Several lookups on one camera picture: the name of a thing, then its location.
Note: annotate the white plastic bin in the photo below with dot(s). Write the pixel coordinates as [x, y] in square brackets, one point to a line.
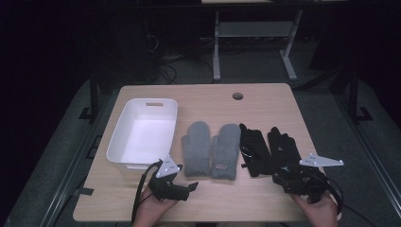
[142, 138]

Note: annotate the black metal stand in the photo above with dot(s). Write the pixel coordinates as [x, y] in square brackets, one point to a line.
[353, 94]
[93, 94]

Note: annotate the person's left hand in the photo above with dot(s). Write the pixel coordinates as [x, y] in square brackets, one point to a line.
[149, 211]

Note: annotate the round table grommet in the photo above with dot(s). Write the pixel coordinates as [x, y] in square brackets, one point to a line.
[237, 96]

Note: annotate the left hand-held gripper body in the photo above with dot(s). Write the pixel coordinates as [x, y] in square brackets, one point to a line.
[167, 189]

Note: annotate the grey mitten with label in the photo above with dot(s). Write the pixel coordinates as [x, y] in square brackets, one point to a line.
[225, 151]

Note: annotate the black glove white print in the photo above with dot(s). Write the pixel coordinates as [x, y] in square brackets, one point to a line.
[256, 153]
[283, 146]

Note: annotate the dark tape strip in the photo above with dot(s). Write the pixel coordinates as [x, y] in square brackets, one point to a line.
[84, 191]

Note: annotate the person's right hand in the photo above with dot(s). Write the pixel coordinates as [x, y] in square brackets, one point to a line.
[318, 214]

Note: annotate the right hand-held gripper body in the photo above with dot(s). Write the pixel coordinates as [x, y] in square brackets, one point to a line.
[310, 183]

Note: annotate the white metal desk frame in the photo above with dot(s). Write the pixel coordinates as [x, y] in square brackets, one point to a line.
[252, 29]

